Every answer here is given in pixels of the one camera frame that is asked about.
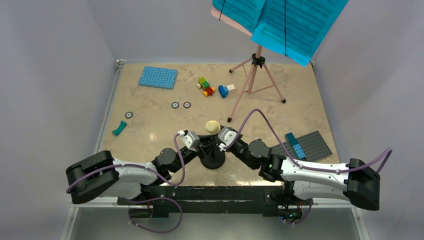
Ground beige toy microphone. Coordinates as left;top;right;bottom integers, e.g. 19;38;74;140
205;120;221;135

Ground blue sheet music page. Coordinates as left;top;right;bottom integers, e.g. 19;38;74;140
212;0;266;33
251;0;348;67

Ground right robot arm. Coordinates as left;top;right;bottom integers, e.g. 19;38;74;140
218;139;381;211

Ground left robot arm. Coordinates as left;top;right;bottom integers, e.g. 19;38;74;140
65;143;208;205

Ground round marker sticker right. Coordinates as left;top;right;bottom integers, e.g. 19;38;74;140
183;101;192;109

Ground blue bricks on grey plate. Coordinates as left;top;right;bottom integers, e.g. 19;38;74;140
285;132;306;160

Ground blue and white brick stack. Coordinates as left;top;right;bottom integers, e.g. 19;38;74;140
218;84;236;99

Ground round marker sticker left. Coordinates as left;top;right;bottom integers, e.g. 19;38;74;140
124;111;134;119

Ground teal curved block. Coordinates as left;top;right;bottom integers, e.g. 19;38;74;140
112;120;128;137

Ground colourful toy brick car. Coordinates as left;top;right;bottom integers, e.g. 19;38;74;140
196;77;215;97

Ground grey brick baseplate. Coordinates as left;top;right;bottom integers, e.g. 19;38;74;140
283;130;333;162

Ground light blue brick baseplate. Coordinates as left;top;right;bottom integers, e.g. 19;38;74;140
138;66;178;90

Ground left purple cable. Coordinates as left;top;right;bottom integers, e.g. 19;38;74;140
65;133;186;195

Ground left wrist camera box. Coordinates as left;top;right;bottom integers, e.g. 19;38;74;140
177;130;200;150

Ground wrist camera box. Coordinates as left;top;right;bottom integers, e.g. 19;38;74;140
177;130;200;150
217;127;237;151

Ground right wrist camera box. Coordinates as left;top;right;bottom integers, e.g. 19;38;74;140
217;127;237;151

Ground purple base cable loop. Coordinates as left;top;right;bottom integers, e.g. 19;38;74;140
128;197;183;234

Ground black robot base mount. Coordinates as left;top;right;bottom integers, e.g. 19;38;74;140
117;185;313;222

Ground aluminium frame rail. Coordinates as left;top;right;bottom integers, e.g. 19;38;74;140
59;59;127;240

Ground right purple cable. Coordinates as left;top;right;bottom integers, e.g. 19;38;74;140
223;108;393;175

